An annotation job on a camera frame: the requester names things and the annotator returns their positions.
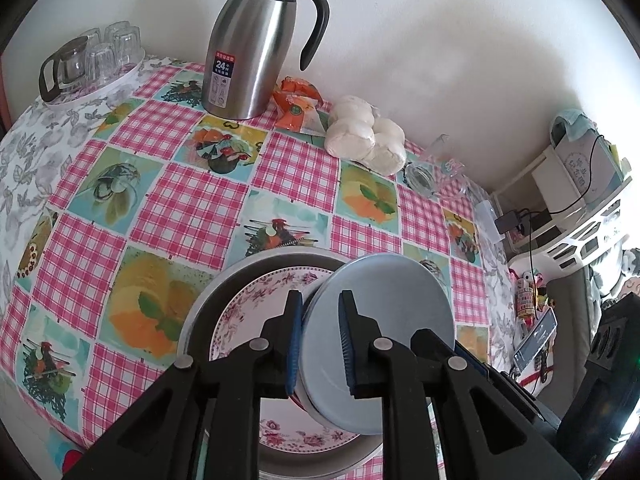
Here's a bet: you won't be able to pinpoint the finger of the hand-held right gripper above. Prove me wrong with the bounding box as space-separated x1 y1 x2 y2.
456 345 546 436

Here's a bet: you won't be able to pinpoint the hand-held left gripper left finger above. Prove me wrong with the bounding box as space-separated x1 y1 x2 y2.
62 291 305 480

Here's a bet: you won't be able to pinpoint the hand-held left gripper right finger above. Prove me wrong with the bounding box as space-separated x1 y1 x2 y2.
340 290 586 480

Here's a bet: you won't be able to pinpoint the pink floral round plate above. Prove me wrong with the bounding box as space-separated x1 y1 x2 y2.
209 267 361 448

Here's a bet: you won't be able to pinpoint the small light blue bowl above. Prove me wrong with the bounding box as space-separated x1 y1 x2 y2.
295 254 457 435

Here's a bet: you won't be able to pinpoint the stainless steel basin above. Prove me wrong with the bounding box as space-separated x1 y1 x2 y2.
177 250 386 480

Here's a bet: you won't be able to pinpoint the smartphone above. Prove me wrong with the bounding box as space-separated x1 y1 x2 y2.
512 307 558 373

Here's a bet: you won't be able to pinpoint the colourful small toys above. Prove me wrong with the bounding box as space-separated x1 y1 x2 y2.
510 270 551 331

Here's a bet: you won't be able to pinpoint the white shelf unit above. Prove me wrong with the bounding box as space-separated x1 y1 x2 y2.
505 150 631 281

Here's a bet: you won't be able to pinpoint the black charger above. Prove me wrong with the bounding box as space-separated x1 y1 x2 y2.
495 210 531 236

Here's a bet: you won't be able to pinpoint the white plastic box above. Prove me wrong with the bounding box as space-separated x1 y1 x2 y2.
475 200 501 241

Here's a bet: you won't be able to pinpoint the pink plaid tablecloth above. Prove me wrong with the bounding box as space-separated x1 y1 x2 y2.
0 62 493 480

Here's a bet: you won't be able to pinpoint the glass mug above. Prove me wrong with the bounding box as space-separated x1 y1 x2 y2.
404 134 471 198

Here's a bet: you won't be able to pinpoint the bag of white steamed buns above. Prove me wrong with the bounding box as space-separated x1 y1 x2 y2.
325 95 407 176

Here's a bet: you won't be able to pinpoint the orange snack packet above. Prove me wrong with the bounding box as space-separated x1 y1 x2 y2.
274 77 326 133

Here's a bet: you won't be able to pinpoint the teal cloth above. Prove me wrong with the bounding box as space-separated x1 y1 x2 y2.
550 109 596 142

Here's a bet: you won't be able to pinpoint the stainless steel thermos jug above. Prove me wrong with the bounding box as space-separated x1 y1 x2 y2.
201 0 331 121

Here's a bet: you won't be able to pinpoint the white tray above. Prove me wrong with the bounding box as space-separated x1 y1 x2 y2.
42 50 146 108

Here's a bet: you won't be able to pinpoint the grey floral tablecloth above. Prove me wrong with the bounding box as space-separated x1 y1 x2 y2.
0 57 151 311

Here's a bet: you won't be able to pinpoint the white box with cable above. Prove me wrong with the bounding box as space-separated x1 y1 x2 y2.
532 130 626 203

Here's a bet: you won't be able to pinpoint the glass teapot with black handle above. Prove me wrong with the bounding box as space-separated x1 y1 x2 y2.
39 36 93 103

